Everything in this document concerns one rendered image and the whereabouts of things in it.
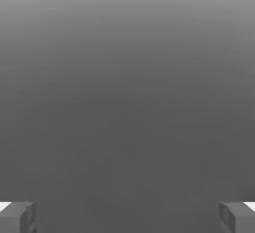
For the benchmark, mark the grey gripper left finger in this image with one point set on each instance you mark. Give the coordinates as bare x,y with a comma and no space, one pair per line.
14,219

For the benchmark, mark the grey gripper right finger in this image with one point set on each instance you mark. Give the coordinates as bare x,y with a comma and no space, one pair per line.
239,220

